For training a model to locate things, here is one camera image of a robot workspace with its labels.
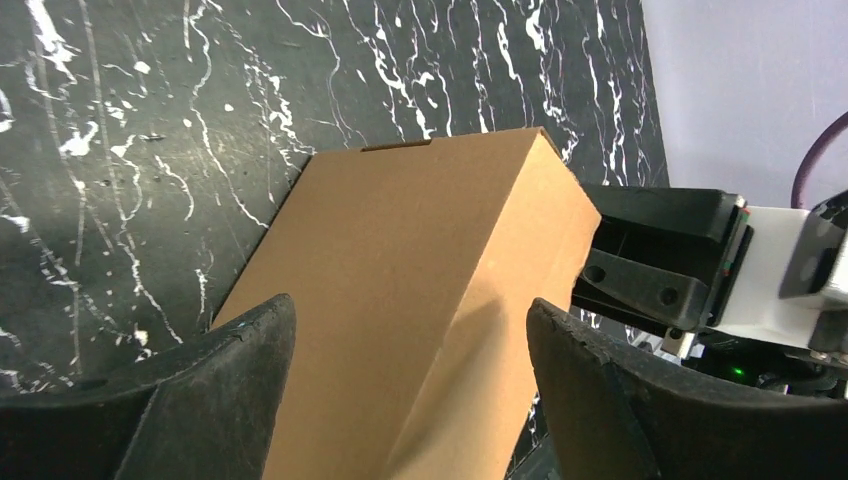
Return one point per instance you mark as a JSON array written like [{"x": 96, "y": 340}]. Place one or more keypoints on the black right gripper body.
[{"x": 663, "y": 258}]

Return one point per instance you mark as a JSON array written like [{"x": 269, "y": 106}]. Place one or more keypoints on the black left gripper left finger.
[{"x": 205, "y": 409}]

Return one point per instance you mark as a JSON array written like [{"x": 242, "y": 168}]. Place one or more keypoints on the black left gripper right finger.
[{"x": 617, "y": 412}]

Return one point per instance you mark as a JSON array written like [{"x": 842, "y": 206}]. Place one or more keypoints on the brown cardboard box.
[{"x": 411, "y": 269}]

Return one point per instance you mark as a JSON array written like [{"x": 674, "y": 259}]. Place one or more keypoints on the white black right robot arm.
[{"x": 749, "y": 362}]

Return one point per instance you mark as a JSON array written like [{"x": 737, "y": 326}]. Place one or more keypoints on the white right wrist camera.
[{"x": 791, "y": 289}]

